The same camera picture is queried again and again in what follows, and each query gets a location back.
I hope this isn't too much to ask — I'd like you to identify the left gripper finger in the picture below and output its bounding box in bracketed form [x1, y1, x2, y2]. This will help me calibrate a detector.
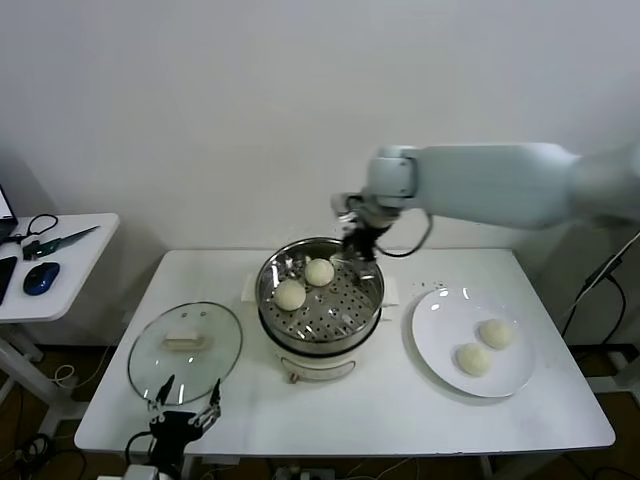
[188, 378, 223, 429]
[146, 374, 175, 426]

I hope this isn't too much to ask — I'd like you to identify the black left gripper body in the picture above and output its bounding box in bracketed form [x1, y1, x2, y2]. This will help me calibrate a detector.
[148, 410, 206, 469]

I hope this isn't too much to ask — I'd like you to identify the white side table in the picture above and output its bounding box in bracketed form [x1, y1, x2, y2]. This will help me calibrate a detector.
[0, 213, 120, 416]

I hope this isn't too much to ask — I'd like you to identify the stainless steel steamer basket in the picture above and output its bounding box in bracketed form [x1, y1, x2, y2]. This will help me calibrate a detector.
[241, 238, 402, 354]

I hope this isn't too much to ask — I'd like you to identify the black laptop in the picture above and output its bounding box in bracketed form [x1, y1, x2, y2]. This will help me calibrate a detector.
[0, 184, 19, 246]

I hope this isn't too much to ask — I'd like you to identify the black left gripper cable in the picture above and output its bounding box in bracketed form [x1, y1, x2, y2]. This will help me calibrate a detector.
[124, 432, 154, 464]

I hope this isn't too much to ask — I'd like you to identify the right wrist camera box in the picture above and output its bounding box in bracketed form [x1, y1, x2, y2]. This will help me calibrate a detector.
[330, 192, 366, 224]

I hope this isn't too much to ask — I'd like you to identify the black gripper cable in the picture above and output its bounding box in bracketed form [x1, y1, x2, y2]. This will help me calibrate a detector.
[374, 209, 434, 257]
[124, 432, 154, 464]

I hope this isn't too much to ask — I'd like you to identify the black power adapter cable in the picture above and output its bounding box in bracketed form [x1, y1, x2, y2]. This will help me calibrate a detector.
[557, 253, 626, 346]

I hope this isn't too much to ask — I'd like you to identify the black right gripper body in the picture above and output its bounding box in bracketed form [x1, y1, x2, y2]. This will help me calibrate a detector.
[342, 219, 391, 251]

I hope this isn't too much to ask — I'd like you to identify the black phone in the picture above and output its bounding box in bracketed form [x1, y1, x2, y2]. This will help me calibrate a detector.
[0, 257, 18, 306]

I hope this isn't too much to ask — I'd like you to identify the black cable with connector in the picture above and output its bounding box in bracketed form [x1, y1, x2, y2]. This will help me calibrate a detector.
[18, 214, 59, 262]

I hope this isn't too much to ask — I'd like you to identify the white steamed baozi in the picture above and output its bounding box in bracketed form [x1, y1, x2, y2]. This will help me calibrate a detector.
[304, 258, 335, 287]
[454, 343, 493, 377]
[273, 279, 307, 311]
[478, 319, 515, 350]

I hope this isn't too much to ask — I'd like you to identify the white round plate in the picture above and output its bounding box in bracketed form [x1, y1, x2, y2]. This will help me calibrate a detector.
[410, 286, 537, 399]

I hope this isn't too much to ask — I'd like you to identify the glass lid with cream handle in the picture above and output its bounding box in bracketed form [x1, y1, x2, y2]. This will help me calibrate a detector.
[126, 301, 244, 406]

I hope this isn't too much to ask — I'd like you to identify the cream electric cooker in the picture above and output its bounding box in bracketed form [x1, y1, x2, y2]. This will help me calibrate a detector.
[257, 299, 399, 386]

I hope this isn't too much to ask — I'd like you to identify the white side shelf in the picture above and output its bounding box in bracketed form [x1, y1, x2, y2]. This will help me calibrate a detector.
[589, 344, 640, 396]

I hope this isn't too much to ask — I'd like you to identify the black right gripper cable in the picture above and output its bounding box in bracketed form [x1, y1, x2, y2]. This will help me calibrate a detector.
[374, 209, 434, 257]

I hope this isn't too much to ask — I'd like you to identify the blue computer mouse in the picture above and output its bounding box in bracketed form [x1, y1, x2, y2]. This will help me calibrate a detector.
[22, 262, 61, 297]

